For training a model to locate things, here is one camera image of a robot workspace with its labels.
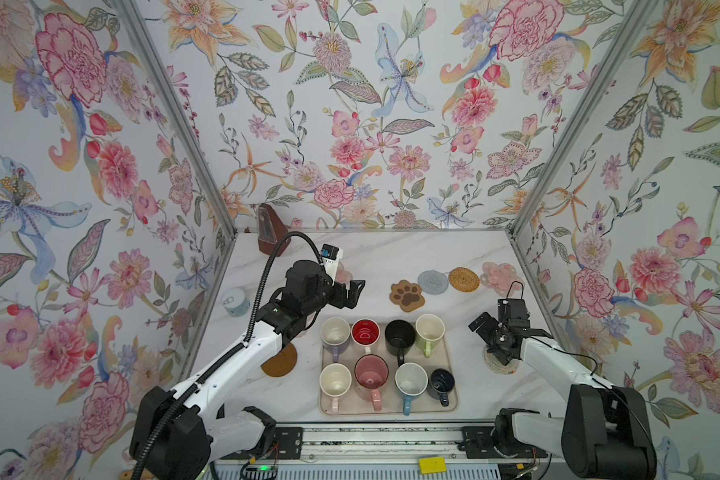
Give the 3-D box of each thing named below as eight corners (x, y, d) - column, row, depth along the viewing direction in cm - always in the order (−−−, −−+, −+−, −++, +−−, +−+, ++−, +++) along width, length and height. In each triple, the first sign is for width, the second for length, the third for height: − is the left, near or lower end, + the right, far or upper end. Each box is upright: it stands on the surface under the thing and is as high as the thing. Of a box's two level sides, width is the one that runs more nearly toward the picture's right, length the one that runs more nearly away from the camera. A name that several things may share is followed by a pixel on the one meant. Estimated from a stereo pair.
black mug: (385, 369, 88) (387, 355, 80) (383, 335, 95) (385, 319, 87) (413, 369, 88) (418, 355, 80) (409, 335, 95) (413, 319, 87)
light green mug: (402, 348, 91) (405, 333, 84) (420, 323, 97) (425, 308, 89) (424, 364, 88) (430, 350, 81) (442, 338, 93) (449, 323, 86)
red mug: (347, 342, 92) (346, 331, 86) (363, 325, 96) (364, 313, 90) (367, 359, 89) (367, 348, 83) (383, 340, 92) (384, 329, 87)
